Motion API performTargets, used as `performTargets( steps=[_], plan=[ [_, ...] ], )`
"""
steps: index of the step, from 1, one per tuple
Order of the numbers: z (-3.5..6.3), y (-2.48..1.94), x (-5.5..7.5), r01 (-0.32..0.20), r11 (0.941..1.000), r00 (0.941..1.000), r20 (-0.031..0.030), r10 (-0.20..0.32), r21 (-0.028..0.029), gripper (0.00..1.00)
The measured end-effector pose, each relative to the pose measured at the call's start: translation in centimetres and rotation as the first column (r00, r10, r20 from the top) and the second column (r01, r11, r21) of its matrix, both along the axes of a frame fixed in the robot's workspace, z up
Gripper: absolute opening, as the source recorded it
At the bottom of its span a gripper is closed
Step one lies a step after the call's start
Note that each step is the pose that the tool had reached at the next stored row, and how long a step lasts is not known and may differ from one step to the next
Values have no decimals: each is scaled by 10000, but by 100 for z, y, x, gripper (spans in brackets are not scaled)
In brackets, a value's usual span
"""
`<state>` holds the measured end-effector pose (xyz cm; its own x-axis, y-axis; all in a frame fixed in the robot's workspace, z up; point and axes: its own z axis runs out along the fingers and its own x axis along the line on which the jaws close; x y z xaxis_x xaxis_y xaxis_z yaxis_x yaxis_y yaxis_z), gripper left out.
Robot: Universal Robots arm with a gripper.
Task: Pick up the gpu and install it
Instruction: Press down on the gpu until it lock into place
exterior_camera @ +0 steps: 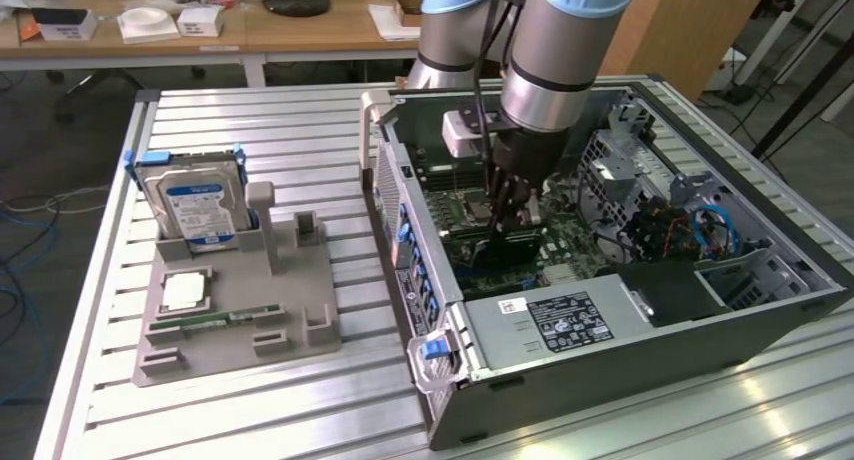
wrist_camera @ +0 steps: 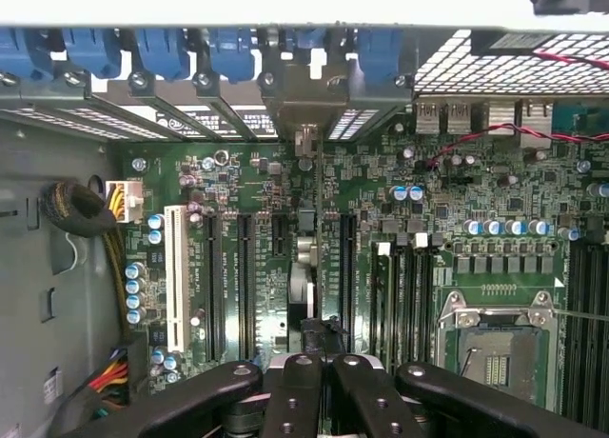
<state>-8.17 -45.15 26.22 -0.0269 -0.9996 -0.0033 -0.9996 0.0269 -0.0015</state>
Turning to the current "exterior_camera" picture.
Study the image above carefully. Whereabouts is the wooden cabinet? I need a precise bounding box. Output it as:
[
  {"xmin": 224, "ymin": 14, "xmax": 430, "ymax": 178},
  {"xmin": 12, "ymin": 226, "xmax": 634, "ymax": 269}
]
[{"xmin": 592, "ymin": 0, "xmax": 779, "ymax": 101}]

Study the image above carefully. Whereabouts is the blue case latch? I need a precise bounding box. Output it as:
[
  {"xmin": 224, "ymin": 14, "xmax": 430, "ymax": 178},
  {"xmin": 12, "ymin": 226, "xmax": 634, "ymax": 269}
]
[{"xmin": 419, "ymin": 332, "xmax": 448, "ymax": 364}]

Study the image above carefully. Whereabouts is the open dark PC case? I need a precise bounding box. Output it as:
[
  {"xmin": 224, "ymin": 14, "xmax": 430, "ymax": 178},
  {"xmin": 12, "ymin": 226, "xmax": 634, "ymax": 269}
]
[{"xmin": 359, "ymin": 74, "xmax": 854, "ymax": 452}]

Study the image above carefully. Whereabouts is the grey power supply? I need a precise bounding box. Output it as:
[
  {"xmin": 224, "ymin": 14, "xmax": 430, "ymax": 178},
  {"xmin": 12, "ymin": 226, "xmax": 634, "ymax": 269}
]
[{"xmin": 463, "ymin": 274, "xmax": 659, "ymax": 371}]

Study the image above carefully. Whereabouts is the green motherboard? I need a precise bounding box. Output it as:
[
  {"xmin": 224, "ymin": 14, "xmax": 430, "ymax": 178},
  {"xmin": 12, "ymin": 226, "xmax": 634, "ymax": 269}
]
[{"xmin": 412, "ymin": 144, "xmax": 628, "ymax": 301}]

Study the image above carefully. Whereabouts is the silver CPU chip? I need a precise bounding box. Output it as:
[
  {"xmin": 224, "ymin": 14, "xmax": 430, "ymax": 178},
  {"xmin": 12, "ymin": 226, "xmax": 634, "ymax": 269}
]
[{"xmin": 161, "ymin": 274, "xmax": 212, "ymax": 311}]

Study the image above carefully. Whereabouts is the silver chipset heat sink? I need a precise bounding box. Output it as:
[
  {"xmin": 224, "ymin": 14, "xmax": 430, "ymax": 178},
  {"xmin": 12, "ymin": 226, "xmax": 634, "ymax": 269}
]
[{"xmin": 543, "ymin": 267, "xmax": 588, "ymax": 286}]

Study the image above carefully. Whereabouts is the white box black top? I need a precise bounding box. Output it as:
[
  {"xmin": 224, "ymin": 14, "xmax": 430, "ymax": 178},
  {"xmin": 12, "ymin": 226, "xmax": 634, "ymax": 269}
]
[{"xmin": 32, "ymin": 7, "xmax": 99, "ymax": 41}]

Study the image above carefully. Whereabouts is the blue wire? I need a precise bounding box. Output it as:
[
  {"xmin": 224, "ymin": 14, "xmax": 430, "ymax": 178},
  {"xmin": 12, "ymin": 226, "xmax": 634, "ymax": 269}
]
[{"xmin": 690, "ymin": 204, "xmax": 739, "ymax": 259}]

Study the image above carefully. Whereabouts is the hard disk blue label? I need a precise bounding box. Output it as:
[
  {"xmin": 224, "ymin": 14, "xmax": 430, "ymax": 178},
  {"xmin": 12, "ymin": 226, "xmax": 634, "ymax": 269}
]
[{"xmin": 136, "ymin": 154, "xmax": 241, "ymax": 254}]

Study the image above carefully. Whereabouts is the blue floor cable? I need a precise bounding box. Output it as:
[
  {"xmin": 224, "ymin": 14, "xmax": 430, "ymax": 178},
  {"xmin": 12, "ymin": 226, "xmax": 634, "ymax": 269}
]
[{"xmin": 0, "ymin": 199, "xmax": 61, "ymax": 406}]

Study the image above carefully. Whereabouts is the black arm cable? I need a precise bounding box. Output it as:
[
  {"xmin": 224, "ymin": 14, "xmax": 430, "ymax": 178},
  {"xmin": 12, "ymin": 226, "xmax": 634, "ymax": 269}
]
[{"xmin": 471, "ymin": 0, "xmax": 519, "ymax": 196}]

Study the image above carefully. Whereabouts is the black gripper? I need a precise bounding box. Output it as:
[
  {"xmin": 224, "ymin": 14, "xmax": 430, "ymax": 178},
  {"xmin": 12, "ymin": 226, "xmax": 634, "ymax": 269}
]
[{"xmin": 488, "ymin": 127, "xmax": 568, "ymax": 182}]

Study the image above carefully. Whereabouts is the metal disk bay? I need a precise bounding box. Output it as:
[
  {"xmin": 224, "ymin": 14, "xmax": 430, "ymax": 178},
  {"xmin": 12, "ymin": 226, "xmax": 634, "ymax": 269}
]
[{"xmin": 576, "ymin": 102, "xmax": 728, "ymax": 231}]

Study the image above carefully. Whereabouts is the wooden desk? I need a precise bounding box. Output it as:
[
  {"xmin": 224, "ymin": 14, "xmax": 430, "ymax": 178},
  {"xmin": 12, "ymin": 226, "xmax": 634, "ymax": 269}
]
[{"xmin": 0, "ymin": 0, "xmax": 610, "ymax": 89}]

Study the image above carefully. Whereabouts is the CPU socket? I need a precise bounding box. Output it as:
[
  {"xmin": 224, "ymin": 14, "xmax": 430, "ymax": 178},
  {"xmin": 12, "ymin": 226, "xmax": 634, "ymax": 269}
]
[{"xmin": 462, "ymin": 188, "xmax": 496, "ymax": 224}]

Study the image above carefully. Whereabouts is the black office chair base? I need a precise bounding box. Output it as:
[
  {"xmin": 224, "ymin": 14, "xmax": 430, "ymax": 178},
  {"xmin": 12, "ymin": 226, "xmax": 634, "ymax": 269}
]
[{"xmin": 45, "ymin": 67, "xmax": 145, "ymax": 126}]

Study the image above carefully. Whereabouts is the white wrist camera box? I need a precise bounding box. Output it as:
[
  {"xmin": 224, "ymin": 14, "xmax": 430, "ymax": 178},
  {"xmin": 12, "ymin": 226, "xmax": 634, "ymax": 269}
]
[{"xmin": 440, "ymin": 110, "xmax": 502, "ymax": 159}]

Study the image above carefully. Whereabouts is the small white box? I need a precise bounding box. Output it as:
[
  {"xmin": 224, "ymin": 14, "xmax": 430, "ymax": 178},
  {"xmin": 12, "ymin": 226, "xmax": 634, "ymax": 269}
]
[{"xmin": 176, "ymin": 5, "xmax": 227, "ymax": 37}]

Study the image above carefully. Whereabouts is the white box round hollow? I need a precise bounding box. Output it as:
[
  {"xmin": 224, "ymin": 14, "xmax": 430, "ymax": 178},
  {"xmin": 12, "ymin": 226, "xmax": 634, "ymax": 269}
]
[{"xmin": 116, "ymin": 7, "xmax": 183, "ymax": 45}]

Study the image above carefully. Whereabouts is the grey disk bay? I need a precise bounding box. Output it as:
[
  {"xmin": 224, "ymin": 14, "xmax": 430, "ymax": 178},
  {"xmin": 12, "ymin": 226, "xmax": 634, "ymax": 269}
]
[{"xmin": 692, "ymin": 247, "xmax": 812, "ymax": 326}]

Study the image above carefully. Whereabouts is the white paper box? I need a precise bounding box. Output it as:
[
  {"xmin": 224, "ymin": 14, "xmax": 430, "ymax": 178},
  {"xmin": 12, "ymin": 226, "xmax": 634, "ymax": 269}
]
[{"xmin": 368, "ymin": 2, "xmax": 426, "ymax": 42}]

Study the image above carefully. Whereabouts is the grey parts rack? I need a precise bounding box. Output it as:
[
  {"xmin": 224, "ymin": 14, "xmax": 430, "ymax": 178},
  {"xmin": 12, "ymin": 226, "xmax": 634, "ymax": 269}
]
[{"xmin": 131, "ymin": 179, "xmax": 343, "ymax": 389}]

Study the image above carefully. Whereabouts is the blue disk carrier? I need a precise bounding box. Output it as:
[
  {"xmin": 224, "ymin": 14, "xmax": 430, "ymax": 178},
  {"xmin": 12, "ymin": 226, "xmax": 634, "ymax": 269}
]
[{"xmin": 123, "ymin": 146, "xmax": 263, "ymax": 254}]

